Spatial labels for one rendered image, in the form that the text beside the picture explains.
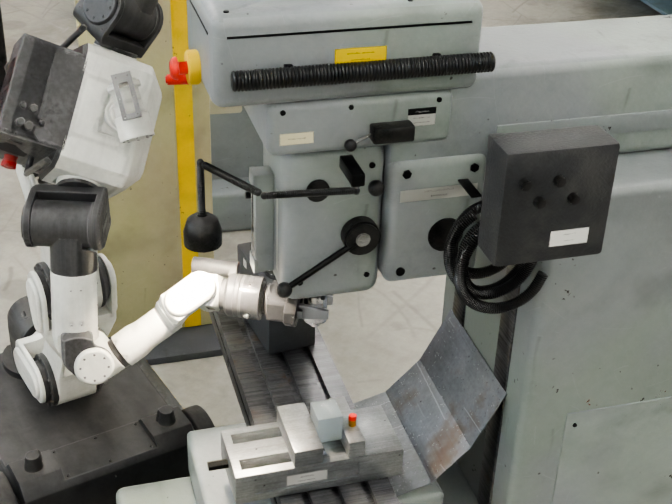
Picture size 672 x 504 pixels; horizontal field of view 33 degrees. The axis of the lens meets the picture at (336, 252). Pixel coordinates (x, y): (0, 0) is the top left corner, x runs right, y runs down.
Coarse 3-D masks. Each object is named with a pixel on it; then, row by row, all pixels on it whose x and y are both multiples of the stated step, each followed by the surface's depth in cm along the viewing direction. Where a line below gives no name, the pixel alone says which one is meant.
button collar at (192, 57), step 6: (186, 54) 191; (192, 54) 190; (198, 54) 190; (186, 60) 192; (192, 60) 189; (198, 60) 190; (192, 66) 189; (198, 66) 190; (192, 72) 190; (198, 72) 190; (186, 78) 194; (192, 78) 190; (198, 78) 191; (192, 84) 192; (198, 84) 193
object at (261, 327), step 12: (240, 252) 271; (240, 264) 273; (264, 276) 260; (252, 324) 273; (264, 324) 264; (276, 324) 262; (300, 324) 265; (264, 336) 266; (276, 336) 263; (288, 336) 265; (300, 336) 266; (312, 336) 268; (276, 348) 265; (288, 348) 267
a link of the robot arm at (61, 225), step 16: (32, 208) 212; (48, 208) 212; (64, 208) 212; (80, 208) 212; (32, 224) 211; (48, 224) 211; (64, 224) 211; (80, 224) 211; (32, 240) 213; (48, 240) 212; (64, 240) 212; (80, 240) 212; (64, 256) 213; (80, 256) 213; (96, 256) 217; (64, 272) 214; (80, 272) 214
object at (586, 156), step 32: (576, 128) 184; (512, 160) 175; (544, 160) 177; (576, 160) 179; (608, 160) 180; (512, 192) 178; (544, 192) 180; (576, 192) 182; (608, 192) 184; (480, 224) 188; (512, 224) 182; (544, 224) 183; (576, 224) 185; (512, 256) 185; (544, 256) 187; (576, 256) 189
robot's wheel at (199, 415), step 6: (186, 408) 298; (192, 408) 297; (198, 408) 296; (186, 414) 295; (192, 414) 294; (198, 414) 294; (204, 414) 294; (192, 420) 292; (198, 420) 292; (204, 420) 293; (210, 420) 293; (192, 426) 293; (198, 426) 291; (204, 426) 291; (210, 426) 292
